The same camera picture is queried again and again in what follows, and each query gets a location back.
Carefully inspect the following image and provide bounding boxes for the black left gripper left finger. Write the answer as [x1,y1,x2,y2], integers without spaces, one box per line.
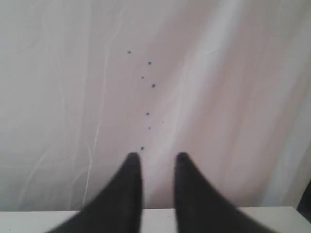
[49,152,143,233]

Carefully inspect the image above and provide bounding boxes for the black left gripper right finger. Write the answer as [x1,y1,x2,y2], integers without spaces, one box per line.
[174,152,273,233]

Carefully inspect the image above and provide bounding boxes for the white backdrop curtain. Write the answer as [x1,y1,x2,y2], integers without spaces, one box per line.
[0,0,311,211]

